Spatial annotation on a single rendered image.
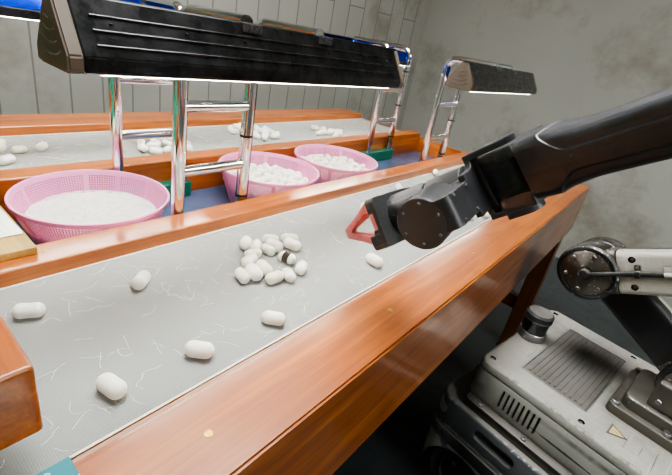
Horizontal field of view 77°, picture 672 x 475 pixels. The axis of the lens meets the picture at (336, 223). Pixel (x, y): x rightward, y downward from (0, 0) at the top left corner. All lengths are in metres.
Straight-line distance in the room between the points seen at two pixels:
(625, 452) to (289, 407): 0.78
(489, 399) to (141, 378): 0.85
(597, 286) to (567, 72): 2.23
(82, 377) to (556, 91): 3.02
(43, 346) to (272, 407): 0.28
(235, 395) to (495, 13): 3.24
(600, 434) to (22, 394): 1.00
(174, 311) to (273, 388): 0.20
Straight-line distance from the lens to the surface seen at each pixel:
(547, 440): 1.14
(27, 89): 2.45
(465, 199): 0.45
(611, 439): 1.11
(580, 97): 3.14
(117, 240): 0.75
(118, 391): 0.51
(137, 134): 1.04
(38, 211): 0.95
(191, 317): 0.62
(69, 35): 0.51
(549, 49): 3.25
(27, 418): 0.43
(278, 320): 0.59
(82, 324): 0.62
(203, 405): 0.47
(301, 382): 0.50
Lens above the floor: 1.12
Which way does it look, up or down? 24 degrees down
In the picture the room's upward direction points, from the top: 11 degrees clockwise
